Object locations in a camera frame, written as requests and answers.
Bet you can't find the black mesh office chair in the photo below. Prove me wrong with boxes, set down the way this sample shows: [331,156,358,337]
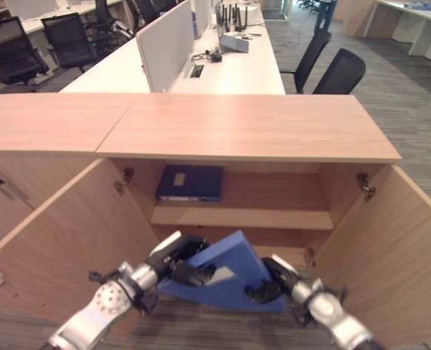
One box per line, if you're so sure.
[40,12,100,74]
[0,16,51,87]
[89,0,136,42]
[280,28,333,94]
[311,47,367,96]

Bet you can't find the dark blue binder folder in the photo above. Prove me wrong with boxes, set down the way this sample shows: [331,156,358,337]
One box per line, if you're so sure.
[155,165,225,203]

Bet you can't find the white desk partition screen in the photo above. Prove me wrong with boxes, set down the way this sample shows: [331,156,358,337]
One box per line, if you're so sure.
[135,0,196,94]

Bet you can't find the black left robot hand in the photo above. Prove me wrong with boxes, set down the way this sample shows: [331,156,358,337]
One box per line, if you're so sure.
[147,230,218,288]

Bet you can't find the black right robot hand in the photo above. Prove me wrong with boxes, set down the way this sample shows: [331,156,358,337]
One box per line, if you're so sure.
[244,254,301,305]

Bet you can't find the white box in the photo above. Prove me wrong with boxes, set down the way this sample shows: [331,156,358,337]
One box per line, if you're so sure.
[241,4,265,27]

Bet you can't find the wooden cabinet shelf board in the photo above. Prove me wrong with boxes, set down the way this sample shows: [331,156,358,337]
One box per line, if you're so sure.
[150,206,333,231]

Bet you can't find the wooden office cabinet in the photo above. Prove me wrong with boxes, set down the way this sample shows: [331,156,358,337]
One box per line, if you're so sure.
[96,93,403,271]

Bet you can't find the black adapter with cables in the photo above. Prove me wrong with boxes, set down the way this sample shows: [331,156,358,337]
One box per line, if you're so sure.
[190,48,224,64]

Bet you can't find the black router with antennas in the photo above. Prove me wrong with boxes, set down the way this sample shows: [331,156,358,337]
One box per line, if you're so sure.
[214,1,249,34]

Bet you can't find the person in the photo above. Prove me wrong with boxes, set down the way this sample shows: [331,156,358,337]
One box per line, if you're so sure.
[314,0,335,32]

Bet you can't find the metal cabinet door handle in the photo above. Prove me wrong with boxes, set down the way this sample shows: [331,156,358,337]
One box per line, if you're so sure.
[0,166,30,202]

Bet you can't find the long white office desk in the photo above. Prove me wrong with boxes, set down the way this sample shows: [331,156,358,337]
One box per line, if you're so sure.
[59,6,287,96]

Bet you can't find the white side desk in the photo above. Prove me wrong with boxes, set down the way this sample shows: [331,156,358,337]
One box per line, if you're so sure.
[363,0,431,66]

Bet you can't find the white desk with chairs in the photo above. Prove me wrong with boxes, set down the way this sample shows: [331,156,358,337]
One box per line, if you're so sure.
[0,0,128,48]

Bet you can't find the wooden cabinet door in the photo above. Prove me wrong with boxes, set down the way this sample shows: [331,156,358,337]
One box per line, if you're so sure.
[314,163,431,347]
[0,158,158,329]

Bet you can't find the grey laptop device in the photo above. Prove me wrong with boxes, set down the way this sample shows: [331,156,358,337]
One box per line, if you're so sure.
[218,34,250,54]

